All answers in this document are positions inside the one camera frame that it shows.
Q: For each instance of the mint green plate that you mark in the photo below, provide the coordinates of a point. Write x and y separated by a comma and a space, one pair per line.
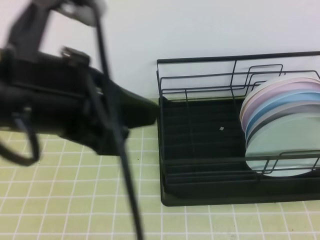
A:
295, 134

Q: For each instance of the white plate in rack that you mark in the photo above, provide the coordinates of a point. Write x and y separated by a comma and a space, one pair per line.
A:
249, 97

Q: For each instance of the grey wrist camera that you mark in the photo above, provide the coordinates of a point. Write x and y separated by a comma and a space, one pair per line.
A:
83, 11

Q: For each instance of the cream plate in rack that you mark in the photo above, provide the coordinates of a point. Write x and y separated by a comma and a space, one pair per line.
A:
287, 79

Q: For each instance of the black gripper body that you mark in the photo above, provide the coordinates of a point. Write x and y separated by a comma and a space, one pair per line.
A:
58, 96

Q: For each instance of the pink plate in rack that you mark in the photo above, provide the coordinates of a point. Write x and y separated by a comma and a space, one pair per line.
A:
275, 90

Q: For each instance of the grey plate in rack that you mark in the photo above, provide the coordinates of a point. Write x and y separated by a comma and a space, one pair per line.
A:
281, 111

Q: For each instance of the blue plate in rack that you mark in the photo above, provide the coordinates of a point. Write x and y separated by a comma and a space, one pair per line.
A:
293, 96

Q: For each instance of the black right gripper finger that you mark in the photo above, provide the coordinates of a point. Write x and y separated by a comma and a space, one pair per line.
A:
128, 110

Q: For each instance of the black wire dish rack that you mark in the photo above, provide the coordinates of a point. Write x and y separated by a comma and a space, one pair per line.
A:
203, 165

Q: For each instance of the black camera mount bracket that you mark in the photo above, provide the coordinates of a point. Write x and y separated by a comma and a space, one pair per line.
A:
26, 33

